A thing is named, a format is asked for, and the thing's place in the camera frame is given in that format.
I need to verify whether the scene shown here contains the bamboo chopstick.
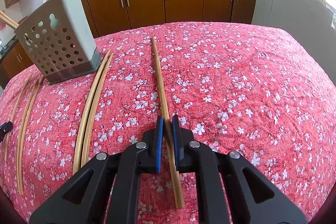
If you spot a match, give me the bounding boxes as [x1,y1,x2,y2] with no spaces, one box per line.
[18,77,42,140]
[151,37,185,209]
[17,76,44,196]
[80,53,113,167]
[0,11,19,30]
[72,49,111,174]
[4,73,32,162]

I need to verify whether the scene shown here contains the lower wooden kitchen cabinets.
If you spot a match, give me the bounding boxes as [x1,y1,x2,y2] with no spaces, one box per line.
[1,0,256,77]

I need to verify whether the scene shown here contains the pink floral tablecloth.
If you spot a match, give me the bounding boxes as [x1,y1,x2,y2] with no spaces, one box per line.
[1,22,335,220]

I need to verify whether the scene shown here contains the perforated utensil holder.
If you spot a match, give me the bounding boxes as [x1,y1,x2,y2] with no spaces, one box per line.
[14,0,102,85]

